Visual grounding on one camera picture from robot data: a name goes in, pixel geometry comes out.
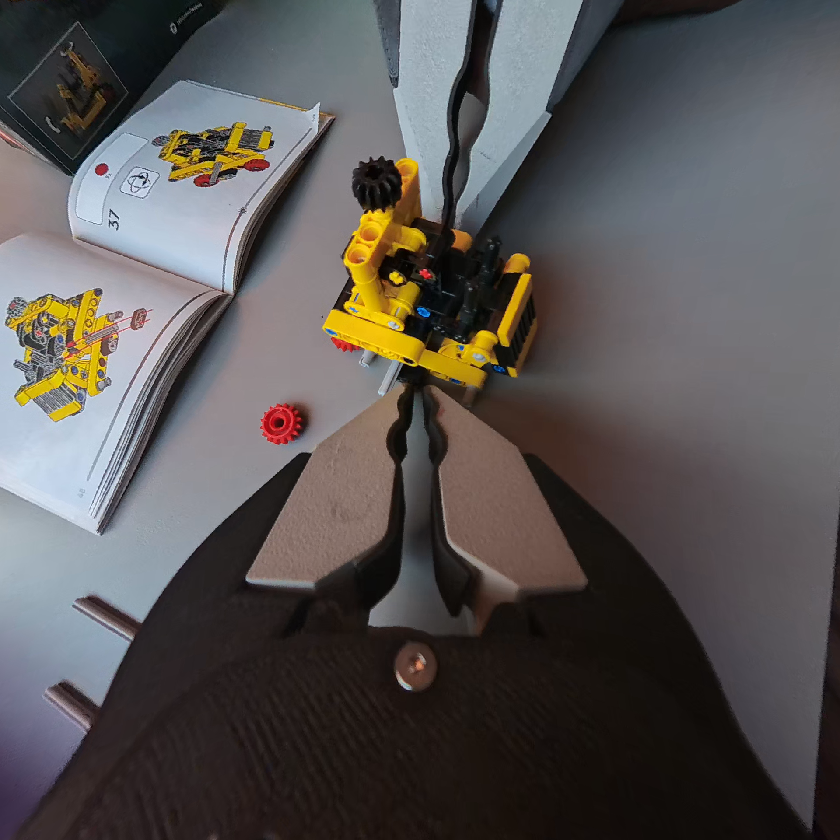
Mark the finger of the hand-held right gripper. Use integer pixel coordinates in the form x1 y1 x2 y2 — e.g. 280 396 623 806
455 0 624 229
374 0 480 229

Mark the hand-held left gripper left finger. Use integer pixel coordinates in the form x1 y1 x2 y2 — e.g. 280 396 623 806
246 384 409 616

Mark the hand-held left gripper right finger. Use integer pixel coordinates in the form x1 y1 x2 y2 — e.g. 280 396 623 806
422 384 588 636

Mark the yellow black lego bulldozer model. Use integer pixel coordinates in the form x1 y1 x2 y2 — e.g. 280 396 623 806
320 156 540 409

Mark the red lego gear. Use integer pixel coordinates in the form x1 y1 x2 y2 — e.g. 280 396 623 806
260 402 310 446

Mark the lego instruction booklet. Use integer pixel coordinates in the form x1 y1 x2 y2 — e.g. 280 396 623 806
0 79 336 536

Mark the dark lego set box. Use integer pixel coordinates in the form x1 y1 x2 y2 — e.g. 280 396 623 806
0 0 224 177

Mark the dark grey rod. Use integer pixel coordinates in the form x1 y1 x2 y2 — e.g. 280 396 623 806
71 595 143 642
43 681 101 734

